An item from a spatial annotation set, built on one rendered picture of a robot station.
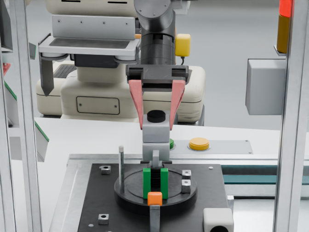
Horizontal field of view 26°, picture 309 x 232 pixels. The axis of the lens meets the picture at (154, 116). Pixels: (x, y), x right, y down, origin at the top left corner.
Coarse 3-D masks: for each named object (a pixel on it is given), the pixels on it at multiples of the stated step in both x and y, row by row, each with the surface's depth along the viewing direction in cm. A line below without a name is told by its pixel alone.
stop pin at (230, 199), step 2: (228, 196) 114; (230, 196) 114; (232, 196) 114; (228, 198) 113; (230, 198) 113; (232, 198) 113; (228, 200) 113; (230, 200) 113; (232, 200) 113; (228, 202) 113; (230, 202) 113; (232, 202) 113; (230, 204) 113; (232, 204) 113; (230, 206) 113; (232, 206) 113; (230, 208) 113; (232, 208) 113; (232, 210) 113; (232, 212) 114
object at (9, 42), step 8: (0, 0) 96; (0, 8) 96; (0, 16) 96; (8, 16) 99; (0, 24) 96; (8, 24) 99; (0, 32) 97; (8, 32) 99; (0, 40) 97; (8, 40) 100; (8, 48) 100; (32, 48) 110; (32, 56) 110
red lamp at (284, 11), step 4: (280, 0) 88; (284, 0) 87; (288, 0) 87; (280, 4) 88; (284, 4) 87; (288, 4) 87; (280, 8) 88; (284, 8) 88; (288, 8) 87; (280, 12) 88; (284, 12) 88; (288, 12) 87; (288, 16) 87
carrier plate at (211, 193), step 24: (96, 168) 122; (192, 168) 122; (216, 168) 122; (96, 192) 114; (216, 192) 114; (96, 216) 107; (120, 216) 107; (144, 216) 107; (168, 216) 107; (192, 216) 107
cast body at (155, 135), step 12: (144, 120) 107; (156, 120) 106; (168, 120) 108; (144, 132) 106; (156, 132) 106; (168, 132) 106; (144, 144) 106; (156, 144) 106; (168, 144) 106; (144, 156) 107; (156, 156) 105; (168, 156) 107
